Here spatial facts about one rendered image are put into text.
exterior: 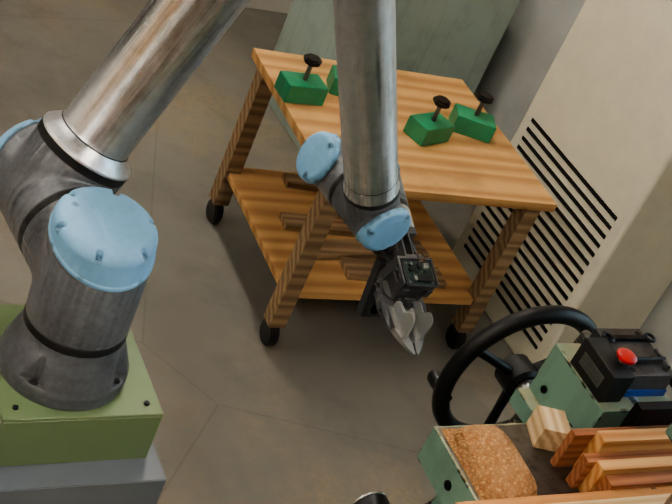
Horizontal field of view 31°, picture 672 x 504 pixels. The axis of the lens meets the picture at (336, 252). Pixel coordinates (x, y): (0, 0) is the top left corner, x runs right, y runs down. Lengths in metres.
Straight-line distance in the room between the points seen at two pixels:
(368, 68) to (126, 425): 0.62
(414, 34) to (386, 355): 1.01
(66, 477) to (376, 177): 0.64
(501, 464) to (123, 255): 0.56
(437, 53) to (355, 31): 2.09
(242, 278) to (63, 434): 1.51
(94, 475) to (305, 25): 2.32
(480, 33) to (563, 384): 2.18
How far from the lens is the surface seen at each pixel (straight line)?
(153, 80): 1.73
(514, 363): 1.92
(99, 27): 4.16
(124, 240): 1.67
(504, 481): 1.55
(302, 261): 2.88
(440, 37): 3.74
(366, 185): 1.88
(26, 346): 1.77
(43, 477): 1.83
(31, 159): 1.79
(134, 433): 1.84
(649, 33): 3.15
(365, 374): 3.12
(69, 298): 1.68
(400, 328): 2.03
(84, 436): 1.82
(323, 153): 2.02
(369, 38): 1.69
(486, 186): 3.01
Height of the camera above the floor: 1.89
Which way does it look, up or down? 33 degrees down
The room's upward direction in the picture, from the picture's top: 25 degrees clockwise
